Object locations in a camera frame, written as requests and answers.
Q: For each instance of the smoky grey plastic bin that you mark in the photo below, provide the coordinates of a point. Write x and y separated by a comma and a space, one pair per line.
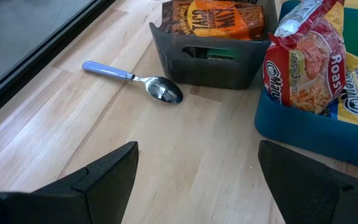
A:
210, 71

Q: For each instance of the black aluminium table frame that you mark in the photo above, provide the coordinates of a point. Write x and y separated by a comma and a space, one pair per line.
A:
26, 69

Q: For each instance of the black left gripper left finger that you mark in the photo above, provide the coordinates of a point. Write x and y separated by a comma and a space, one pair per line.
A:
73, 202

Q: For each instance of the taco seasoning packet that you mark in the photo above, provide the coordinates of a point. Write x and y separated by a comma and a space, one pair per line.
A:
216, 18

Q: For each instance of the red ramen packet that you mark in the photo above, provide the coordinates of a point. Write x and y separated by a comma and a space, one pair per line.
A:
306, 71

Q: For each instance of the teal plastic bin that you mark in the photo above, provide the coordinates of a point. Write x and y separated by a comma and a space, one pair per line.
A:
306, 137

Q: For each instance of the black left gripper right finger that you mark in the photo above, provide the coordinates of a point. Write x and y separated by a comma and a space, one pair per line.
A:
315, 196

